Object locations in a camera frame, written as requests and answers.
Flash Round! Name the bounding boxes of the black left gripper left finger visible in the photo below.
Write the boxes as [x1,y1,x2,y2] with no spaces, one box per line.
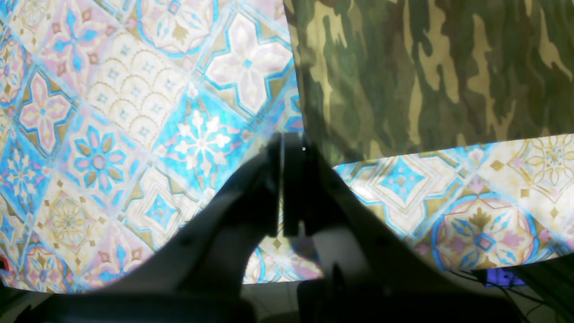
[103,135,283,296]

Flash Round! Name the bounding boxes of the camouflage T-shirt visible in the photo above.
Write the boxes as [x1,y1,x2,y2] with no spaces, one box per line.
[284,0,574,165]

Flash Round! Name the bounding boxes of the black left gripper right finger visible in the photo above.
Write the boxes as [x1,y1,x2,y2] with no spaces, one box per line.
[283,133,453,292]

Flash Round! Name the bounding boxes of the patterned tile tablecloth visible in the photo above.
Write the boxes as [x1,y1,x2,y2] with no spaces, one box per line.
[0,0,573,293]

